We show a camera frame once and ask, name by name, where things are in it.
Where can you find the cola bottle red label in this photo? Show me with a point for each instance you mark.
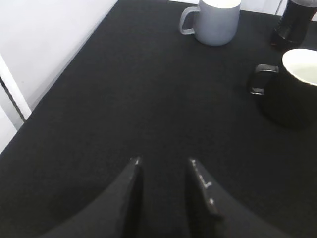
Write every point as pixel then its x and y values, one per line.
pixel 293 25

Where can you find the grey ceramic mug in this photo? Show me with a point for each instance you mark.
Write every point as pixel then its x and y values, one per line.
pixel 215 21

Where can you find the black mug white inside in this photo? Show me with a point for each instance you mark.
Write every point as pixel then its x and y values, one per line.
pixel 287 92

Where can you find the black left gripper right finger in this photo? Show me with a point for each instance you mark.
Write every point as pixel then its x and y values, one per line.
pixel 214 213

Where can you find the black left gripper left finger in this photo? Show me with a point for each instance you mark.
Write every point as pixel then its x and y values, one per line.
pixel 115 213

